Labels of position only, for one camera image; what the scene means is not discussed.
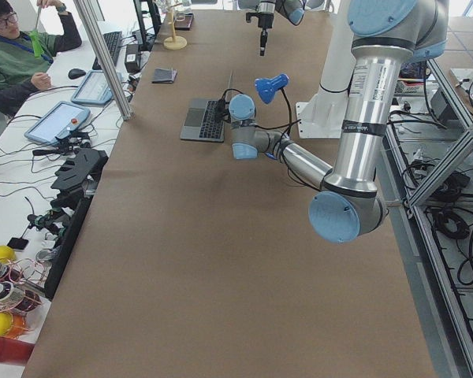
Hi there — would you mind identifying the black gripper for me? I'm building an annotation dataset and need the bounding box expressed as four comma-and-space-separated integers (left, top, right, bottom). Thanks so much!
216, 88, 232, 122
245, 12, 274, 56

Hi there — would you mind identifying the grey laptop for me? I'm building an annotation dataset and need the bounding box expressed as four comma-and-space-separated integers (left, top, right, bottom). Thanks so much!
179, 69, 235, 143

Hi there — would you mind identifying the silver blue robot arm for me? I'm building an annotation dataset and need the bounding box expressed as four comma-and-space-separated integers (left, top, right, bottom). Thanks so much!
227, 1, 449, 243
237, 0, 330, 57

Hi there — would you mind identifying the blue desk lamp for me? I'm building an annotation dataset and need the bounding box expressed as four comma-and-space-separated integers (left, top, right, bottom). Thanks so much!
254, 73, 292, 117

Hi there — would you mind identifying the folded grey cloth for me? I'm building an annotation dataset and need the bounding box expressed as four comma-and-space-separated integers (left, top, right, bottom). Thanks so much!
151, 68, 177, 83

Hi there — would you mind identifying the dark wooden tray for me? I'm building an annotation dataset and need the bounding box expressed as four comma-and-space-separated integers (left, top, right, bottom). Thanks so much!
174, 13, 194, 31

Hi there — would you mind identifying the wooden stand with round base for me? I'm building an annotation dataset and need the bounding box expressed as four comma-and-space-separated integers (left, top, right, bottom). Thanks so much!
163, 1, 188, 50

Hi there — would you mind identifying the black power adapter box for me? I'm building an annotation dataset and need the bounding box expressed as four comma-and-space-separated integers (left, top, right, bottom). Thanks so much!
125, 43, 141, 73

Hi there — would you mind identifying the far blue teach pendant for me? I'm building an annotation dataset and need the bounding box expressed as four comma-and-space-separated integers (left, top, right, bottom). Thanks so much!
71, 70, 113, 106

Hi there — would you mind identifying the blue teach pendant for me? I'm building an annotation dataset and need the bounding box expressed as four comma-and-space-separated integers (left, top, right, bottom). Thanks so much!
24, 101, 90, 144
71, 70, 113, 106

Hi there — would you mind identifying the black computer keyboard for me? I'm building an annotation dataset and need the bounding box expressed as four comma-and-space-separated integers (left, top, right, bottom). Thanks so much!
102, 31, 122, 66

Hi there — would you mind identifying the black plastic rack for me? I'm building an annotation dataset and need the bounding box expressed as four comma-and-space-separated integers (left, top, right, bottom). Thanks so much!
44, 148, 108, 300

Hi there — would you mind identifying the black computer mouse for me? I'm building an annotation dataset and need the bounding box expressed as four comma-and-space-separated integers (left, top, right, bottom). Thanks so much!
68, 69, 86, 80

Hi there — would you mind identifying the near blue teach pendant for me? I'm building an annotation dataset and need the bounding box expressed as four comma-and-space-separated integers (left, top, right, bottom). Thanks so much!
24, 101, 90, 144

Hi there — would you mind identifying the person in green jacket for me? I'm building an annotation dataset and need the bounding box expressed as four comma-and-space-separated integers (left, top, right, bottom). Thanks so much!
0, 1, 82, 117

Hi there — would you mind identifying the small black square pad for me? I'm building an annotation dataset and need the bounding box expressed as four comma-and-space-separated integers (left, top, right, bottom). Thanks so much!
7, 237, 29, 250

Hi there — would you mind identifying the upper yellow ball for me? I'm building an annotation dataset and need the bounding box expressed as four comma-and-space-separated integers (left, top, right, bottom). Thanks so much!
0, 245, 17, 263

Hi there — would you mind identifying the red cylinder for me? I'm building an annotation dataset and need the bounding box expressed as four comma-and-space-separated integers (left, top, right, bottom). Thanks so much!
0, 336, 35, 366

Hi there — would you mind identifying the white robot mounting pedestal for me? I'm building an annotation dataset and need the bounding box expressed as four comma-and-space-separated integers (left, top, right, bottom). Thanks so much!
296, 0, 356, 139

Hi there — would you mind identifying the aluminium frame post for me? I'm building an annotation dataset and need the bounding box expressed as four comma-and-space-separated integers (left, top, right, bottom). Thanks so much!
74, 0, 132, 120

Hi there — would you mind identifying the copper wire basket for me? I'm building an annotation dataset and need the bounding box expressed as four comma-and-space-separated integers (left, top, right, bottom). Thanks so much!
0, 262, 43, 339

